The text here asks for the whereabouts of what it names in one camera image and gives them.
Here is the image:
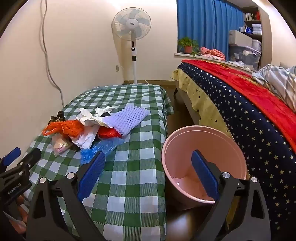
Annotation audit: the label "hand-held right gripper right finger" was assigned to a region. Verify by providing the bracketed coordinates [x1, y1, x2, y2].
[191, 149, 271, 241]

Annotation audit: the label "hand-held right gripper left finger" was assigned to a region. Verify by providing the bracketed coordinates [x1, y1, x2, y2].
[26, 151, 107, 241]

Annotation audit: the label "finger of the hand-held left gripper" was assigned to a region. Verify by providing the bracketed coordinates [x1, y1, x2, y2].
[0, 148, 42, 186]
[0, 147, 22, 168]

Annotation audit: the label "clear plastic bag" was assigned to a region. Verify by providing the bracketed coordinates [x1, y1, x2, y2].
[51, 134, 74, 157]

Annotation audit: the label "blue plastic bag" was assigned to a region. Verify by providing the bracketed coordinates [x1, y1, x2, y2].
[80, 138, 125, 165]

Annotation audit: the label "pink plastic bin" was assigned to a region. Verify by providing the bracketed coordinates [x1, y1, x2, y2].
[161, 125, 248, 210]

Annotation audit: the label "white plastic bag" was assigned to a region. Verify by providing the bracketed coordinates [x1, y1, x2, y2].
[70, 126, 100, 150]

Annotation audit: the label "red plastic bag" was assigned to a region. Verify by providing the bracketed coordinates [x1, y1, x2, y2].
[97, 127, 124, 140]

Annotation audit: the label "black gold-speckled scrunchie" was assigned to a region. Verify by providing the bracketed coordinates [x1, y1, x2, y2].
[48, 111, 66, 124]

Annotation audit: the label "orange net bag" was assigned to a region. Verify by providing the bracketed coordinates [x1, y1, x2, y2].
[42, 120, 85, 139]

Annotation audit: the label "pale purple foam net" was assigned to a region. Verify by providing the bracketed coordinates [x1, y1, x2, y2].
[102, 104, 151, 137]

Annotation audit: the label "person's left hand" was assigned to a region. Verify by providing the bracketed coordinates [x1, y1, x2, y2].
[14, 195, 28, 230]

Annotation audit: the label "green checkered tablecloth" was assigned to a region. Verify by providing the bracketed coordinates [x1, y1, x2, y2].
[20, 84, 174, 241]

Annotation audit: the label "navy and yellow star bedspread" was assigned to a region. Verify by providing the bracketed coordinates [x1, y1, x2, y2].
[171, 62, 296, 234]

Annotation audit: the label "red blanket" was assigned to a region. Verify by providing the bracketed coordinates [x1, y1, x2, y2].
[181, 59, 296, 153]

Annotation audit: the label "white cloth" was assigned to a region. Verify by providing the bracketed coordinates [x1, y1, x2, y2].
[228, 61, 251, 70]

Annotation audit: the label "blue striped quilt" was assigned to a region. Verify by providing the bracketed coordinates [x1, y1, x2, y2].
[252, 64, 296, 112]

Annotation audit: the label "pink folded cloth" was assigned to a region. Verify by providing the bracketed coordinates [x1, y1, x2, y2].
[199, 46, 226, 59]

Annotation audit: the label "large clear storage bin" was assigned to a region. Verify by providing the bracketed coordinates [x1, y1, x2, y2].
[229, 44, 262, 70]

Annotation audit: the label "potted green plant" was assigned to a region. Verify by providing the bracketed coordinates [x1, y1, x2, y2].
[178, 37, 200, 56]

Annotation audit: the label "grey storage box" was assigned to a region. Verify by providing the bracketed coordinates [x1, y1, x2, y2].
[228, 30, 253, 48]

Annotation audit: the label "blue curtain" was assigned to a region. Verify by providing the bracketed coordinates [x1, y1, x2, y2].
[176, 0, 245, 56]

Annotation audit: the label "white and blue shelf packs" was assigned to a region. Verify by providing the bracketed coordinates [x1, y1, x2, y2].
[239, 23, 262, 34]

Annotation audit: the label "white standing fan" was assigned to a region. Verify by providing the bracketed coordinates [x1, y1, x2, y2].
[111, 7, 152, 84]

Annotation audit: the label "wooden bookshelf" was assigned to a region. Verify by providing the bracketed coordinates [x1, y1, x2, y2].
[240, 6, 272, 70]

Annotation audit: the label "row of books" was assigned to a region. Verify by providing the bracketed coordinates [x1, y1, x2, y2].
[244, 11, 261, 21]

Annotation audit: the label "grey wall cable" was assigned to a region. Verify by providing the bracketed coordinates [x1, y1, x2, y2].
[40, 0, 65, 108]

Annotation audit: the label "grey bed frame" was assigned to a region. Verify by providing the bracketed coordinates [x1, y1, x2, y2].
[173, 81, 201, 126]

